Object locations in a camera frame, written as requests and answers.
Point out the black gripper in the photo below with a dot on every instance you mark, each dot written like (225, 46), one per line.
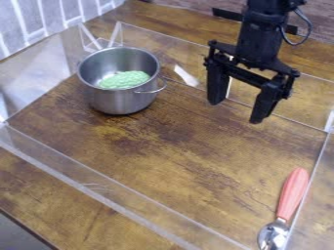
(256, 51)

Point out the green sponge object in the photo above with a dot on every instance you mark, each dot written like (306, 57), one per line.
(126, 79)

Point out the silver metal pot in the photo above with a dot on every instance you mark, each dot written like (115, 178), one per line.
(109, 63)

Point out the clear acrylic tray wall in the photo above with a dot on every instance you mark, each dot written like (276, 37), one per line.
(182, 177)

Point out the red handled metal spoon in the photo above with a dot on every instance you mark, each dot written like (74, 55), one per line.
(273, 234)

